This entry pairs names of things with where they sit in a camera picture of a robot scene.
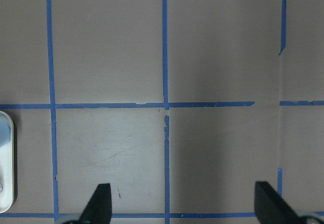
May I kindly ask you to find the cream plastic tray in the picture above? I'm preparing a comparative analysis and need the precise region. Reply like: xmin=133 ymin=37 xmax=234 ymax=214
xmin=1 ymin=111 xmax=17 ymax=213

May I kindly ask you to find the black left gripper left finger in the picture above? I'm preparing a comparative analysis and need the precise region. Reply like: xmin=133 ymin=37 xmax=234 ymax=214
xmin=78 ymin=183 xmax=112 ymax=224

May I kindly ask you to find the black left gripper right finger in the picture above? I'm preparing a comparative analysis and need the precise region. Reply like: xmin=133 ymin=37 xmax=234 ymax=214
xmin=254 ymin=181 xmax=299 ymax=224

